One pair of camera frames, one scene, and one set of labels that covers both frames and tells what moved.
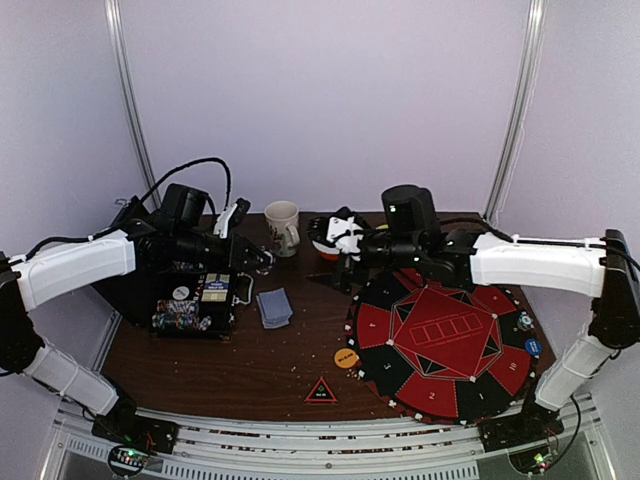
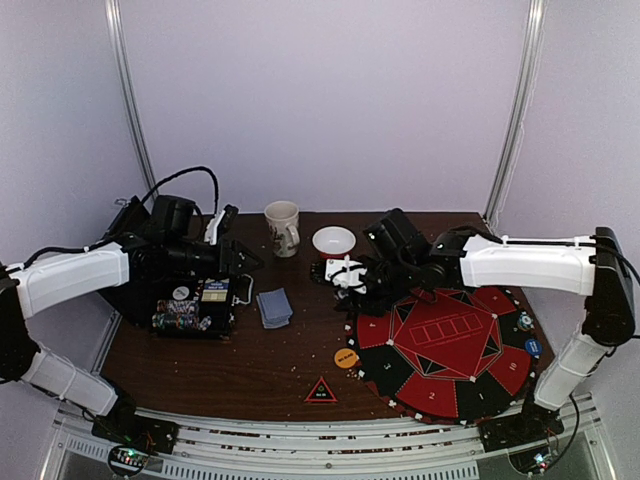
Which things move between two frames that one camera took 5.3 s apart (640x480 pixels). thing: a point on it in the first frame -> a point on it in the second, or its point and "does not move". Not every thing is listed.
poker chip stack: (525, 322) does not move
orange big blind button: (345, 358) does not move
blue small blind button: (533, 346) does not move
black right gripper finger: (351, 275) -> (368, 304)
